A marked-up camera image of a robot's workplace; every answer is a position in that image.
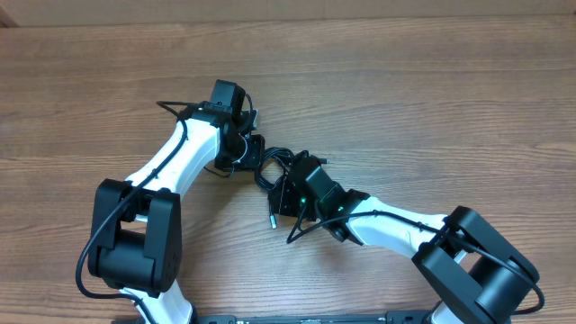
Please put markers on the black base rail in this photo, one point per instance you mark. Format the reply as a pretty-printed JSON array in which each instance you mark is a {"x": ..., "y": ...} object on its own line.
[{"x": 390, "y": 317}]

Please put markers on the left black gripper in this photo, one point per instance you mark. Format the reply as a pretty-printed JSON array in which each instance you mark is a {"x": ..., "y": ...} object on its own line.
[{"x": 256, "y": 141}]

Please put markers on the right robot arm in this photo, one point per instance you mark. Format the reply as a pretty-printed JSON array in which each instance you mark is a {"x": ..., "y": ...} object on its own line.
[{"x": 477, "y": 274}]

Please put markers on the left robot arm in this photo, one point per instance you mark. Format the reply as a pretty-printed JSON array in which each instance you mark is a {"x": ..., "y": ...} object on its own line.
[{"x": 135, "y": 248}]

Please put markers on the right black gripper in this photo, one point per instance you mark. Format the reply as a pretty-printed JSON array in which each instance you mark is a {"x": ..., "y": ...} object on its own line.
[{"x": 283, "y": 200}]

